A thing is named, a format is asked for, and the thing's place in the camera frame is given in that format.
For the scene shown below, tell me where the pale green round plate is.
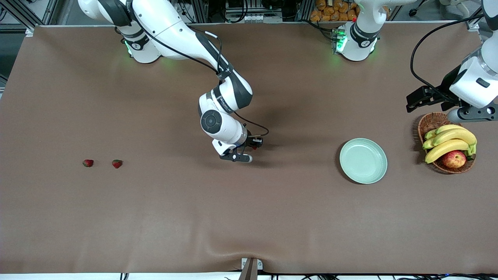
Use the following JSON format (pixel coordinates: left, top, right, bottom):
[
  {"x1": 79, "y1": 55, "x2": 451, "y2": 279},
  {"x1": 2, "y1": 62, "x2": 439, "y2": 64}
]
[{"x1": 339, "y1": 138, "x2": 388, "y2": 184}]

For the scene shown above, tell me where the brown wicker basket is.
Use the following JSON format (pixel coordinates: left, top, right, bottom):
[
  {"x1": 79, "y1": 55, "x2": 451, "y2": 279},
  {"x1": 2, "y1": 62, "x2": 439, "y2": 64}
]
[{"x1": 417, "y1": 112, "x2": 477, "y2": 174}]

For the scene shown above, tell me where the yellow banana bunch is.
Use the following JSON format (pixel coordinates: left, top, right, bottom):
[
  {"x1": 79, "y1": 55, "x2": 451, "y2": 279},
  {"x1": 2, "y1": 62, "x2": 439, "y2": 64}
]
[{"x1": 423, "y1": 124, "x2": 478, "y2": 164}]

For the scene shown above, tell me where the red apple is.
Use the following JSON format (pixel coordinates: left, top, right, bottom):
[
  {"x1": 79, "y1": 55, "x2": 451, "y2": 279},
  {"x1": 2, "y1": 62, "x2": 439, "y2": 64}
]
[{"x1": 442, "y1": 150, "x2": 467, "y2": 169}]

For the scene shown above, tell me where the brown table cloth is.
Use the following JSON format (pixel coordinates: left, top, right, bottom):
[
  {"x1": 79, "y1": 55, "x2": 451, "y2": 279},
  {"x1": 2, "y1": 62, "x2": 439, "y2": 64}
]
[{"x1": 0, "y1": 21, "x2": 498, "y2": 275}]

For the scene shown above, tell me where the orange packaged bread pile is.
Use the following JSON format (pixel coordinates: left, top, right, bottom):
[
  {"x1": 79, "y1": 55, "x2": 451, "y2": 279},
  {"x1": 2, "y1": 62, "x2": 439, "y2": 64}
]
[{"x1": 310, "y1": 0, "x2": 360, "y2": 22}]

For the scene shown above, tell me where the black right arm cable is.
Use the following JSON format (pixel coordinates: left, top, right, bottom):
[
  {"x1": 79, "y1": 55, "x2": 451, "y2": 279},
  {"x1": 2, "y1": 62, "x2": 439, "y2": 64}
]
[{"x1": 128, "y1": 4, "x2": 270, "y2": 137}]

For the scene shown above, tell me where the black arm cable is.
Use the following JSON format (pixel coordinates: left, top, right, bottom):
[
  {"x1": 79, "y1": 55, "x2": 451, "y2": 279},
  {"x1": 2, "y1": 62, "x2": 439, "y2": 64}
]
[
  {"x1": 128, "y1": 4, "x2": 270, "y2": 137},
  {"x1": 410, "y1": 14, "x2": 487, "y2": 96}
]

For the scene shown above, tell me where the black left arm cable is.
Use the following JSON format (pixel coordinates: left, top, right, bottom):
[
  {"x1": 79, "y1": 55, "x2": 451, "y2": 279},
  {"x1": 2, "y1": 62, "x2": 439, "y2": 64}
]
[{"x1": 410, "y1": 14, "x2": 487, "y2": 96}]

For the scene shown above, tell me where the aluminium frame post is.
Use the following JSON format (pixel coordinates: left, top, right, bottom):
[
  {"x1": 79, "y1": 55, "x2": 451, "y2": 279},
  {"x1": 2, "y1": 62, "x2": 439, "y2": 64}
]
[
  {"x1": 0, "y1": 0, "x2": 36, "y2": 37},
  {"x1": 465, "y1": 0, "x2": 485, "y2": 32}
]

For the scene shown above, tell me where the grey metal camera mount bracket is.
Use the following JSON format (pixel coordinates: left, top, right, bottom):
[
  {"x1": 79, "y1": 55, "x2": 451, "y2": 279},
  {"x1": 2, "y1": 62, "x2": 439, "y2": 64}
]
[{"x1": 238, "y1": 258, "x2": 263, "y2": 280}]

